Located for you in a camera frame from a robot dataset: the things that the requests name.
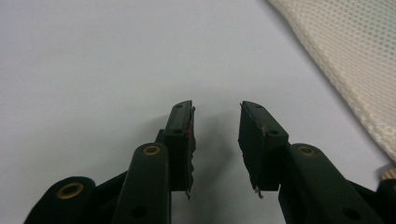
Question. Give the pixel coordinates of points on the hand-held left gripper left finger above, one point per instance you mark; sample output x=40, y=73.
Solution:
x=178, y=146

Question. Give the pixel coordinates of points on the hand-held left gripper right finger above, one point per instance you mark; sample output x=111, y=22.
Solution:
x=260, y=149

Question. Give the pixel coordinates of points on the cream mesh fabric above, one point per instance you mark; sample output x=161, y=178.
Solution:
x=348, y=65

